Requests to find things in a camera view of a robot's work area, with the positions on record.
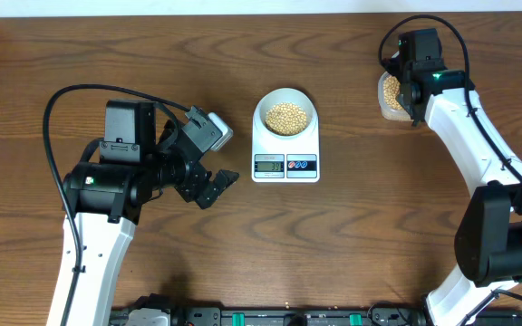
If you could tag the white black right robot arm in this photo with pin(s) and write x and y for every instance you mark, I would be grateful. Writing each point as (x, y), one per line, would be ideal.
(488, 243)

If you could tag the soybeans in bowl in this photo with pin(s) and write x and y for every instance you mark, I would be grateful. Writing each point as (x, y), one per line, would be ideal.
(286, 119)

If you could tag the soybeans pile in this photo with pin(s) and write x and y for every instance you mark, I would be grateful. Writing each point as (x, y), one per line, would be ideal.
(391, 89)

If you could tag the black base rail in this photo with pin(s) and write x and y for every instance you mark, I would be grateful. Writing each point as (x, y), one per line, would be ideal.
(155, 309)

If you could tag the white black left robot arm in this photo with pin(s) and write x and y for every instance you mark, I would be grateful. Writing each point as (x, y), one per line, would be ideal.
(116, 175)

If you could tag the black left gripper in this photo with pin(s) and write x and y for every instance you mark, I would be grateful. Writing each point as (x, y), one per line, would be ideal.
(191, 187)

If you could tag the clear plastic soybean container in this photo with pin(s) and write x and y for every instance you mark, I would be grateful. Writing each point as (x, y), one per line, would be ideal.
(387, 112)

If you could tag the white digital kitchen scale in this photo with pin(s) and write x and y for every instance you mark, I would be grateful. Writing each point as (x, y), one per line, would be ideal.
(285, 159)

